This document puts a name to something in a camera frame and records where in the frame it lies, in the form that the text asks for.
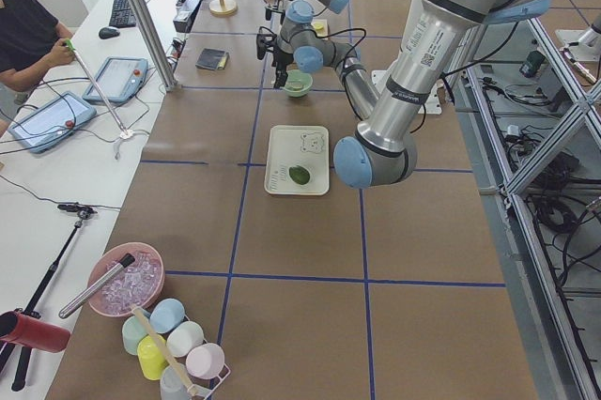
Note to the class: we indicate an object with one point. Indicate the grey yellow folded cloth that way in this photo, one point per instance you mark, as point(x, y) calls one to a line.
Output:
point(212, 59)

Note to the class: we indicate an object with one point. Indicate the aluminium frame post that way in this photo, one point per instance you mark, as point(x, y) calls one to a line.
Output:
point(153, 44)

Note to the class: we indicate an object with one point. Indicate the pink bowl with ice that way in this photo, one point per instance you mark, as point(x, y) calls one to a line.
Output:
point(139, 284)

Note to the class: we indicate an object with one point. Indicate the seated person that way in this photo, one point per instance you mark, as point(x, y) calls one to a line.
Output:
point(33, 41)

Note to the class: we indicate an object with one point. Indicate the yellow cup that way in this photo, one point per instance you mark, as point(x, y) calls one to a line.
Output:
point(151, 360)

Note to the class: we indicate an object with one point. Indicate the grey cup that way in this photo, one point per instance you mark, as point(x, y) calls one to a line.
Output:
point(171, 386)

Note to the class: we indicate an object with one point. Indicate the steel muddler rod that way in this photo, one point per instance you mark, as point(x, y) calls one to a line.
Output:
point(77, 302)

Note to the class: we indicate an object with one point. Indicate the mint green bowl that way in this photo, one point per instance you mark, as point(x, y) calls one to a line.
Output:
point(295, 75)

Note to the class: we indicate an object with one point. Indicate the far teach pendant tablet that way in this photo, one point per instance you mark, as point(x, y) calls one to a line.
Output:
point(120, 77)

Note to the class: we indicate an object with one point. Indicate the white cup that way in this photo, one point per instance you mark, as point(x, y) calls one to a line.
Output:
point(184, 338)

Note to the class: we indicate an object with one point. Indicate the cream bear serving tray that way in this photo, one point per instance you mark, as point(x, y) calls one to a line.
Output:
point(291, 145)

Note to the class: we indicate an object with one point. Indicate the blue cup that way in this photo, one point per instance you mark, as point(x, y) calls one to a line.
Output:
point(167, 315)

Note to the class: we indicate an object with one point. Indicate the black keyboard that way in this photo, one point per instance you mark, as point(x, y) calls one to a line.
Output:
point(122, 15)

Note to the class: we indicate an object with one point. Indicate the pink cup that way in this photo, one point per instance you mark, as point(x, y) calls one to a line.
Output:
point(206, 361)

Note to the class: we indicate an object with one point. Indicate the green avocado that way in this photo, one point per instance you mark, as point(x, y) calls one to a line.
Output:
point(299, 174)

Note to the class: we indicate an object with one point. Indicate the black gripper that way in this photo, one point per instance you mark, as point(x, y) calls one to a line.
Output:
point(282, 58)

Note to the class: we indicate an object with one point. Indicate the black selfie stick tripod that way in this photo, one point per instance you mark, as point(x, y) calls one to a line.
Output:
point(83, 213)

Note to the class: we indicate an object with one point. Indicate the wooden mug tree stand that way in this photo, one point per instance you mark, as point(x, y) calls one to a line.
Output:
point(222, 8)

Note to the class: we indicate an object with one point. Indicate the black computer mouse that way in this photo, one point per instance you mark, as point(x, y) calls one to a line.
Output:
point(108, 32)

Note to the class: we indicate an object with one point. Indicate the mint cup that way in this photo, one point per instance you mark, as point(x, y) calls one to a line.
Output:
point(132, 333)

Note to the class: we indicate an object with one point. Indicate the cream plastic spoon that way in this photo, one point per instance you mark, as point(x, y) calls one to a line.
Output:
point(295, 86)

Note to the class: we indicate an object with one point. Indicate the near teach pendant tablet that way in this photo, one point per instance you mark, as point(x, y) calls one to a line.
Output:
point(50, 124)

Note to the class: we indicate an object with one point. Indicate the teach pendant tablet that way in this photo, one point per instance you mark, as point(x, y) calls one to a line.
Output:
point(120, 77)
point(50, 124)

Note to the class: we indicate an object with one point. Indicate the red cylinder bottle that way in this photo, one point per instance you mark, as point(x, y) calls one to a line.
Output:
point(25, 330)

